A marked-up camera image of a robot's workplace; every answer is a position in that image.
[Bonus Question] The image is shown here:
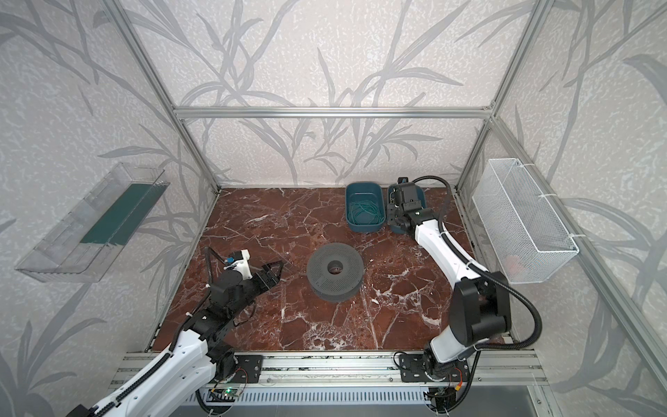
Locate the dark grey foam spool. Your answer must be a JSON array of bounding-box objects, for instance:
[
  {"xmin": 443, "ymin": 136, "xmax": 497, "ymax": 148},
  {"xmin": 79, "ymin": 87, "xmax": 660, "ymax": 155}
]
[{"xmin": 307, "ymin": 243, "xmax": 365, "ymax": 302}]

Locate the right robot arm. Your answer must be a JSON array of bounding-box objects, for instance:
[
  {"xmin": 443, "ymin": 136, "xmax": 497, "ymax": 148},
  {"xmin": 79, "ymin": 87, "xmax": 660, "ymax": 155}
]
[{"xmin": 387, "ymin": 175, "xmax": 544, "ymax": 382}]

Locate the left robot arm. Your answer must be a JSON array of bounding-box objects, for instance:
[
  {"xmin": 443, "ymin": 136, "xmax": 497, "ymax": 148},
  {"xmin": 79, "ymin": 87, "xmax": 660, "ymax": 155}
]
[{"xmin": 68, "ymin": 261, "xmax": 285, "ymax": 416}]

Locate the right teal plastic bin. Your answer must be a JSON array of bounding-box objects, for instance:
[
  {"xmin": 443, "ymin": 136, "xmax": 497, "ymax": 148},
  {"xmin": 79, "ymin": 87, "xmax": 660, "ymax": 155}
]
[{"xmin": 386, "ymin": 184, "xmax": 427, "ymax": 235}]

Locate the teal plastic bin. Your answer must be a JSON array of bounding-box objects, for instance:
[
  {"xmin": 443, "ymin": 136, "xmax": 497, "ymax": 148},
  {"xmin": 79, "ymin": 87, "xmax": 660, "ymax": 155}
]
[
  {"xmin": 386, "ymin": 184, "xmax": 427, "ymax": 235},
  {"xmin": 345, "ymin": 182, "xmax": 387, "ymax": 233}
]

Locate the left teal plastic bin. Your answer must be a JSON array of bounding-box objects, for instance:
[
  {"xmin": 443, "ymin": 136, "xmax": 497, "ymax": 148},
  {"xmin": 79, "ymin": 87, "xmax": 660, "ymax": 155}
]
[{"xmin": 345, "ymin": 182, "xmax": 387, "ymax": 233}]

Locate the green circuit board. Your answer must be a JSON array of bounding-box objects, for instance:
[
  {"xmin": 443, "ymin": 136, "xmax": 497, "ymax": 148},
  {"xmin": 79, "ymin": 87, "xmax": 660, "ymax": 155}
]
[{"xmin": 205, "ymin": 387, "xmax": 244, "ymax": 403}]

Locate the pink object in basket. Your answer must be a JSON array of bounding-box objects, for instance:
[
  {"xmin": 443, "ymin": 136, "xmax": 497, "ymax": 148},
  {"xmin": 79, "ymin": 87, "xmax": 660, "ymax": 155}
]
[{"xmin": 502, "ymin": 255, "xmax": 525, "ymax": 278}]

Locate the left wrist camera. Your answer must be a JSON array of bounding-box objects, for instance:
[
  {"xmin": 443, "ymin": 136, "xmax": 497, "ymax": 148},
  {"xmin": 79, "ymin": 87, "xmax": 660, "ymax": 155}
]
[{"xmin": 225, "ymin": 250, "xmax": 252, "ymax": 280}]

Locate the green cable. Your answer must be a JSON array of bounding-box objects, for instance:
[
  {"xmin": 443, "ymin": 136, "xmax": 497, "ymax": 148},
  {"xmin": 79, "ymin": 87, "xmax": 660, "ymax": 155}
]
[{"xmin": 347, "ymin": 194, "xmax": 383, "ymax": 226}]

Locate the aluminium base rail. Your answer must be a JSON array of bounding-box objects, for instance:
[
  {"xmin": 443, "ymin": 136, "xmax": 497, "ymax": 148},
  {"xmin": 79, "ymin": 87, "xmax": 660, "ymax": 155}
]
[{"xmin": 104, "ymin": 351, "xmax": 554, "ymax": 415}]

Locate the white wire mesh basket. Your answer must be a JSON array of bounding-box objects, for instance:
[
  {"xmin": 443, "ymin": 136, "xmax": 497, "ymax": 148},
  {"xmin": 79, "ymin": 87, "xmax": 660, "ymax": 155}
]
[{"xmin": 472, "ymin": 158, "xmax": 579, "ymax": 284}]

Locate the clear plastic wall tray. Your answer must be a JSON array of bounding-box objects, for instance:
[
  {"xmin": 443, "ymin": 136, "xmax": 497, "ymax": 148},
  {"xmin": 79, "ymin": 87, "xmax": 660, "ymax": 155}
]
[{"xmin": 16, "ymin": 163, "xmax": 170, "ymax": 283}]

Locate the aluminium frame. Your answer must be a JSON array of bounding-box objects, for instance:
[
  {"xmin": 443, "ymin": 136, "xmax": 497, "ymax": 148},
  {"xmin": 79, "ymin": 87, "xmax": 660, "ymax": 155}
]
[{"xmin": 102, "ymin": 1, "xmax": 666, "ymax": 389}]

